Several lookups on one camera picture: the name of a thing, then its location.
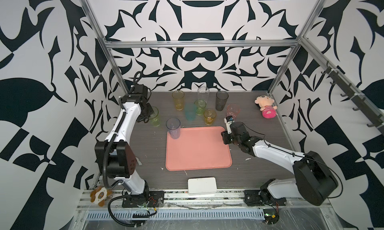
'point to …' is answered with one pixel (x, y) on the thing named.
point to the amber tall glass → (178, 97)
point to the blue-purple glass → (173, 125)
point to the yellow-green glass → (153, 121)
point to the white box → (203, 186)
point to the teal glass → (190, 109)
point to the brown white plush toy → (99, 195)
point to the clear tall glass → (203, 92)
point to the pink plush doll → (265, 103)
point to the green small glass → (199, 104)
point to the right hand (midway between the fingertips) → (224, 131)
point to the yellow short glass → (209, 114)
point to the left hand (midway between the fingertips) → (147, 112)
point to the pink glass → (233, 110)
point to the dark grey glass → (221, 100)
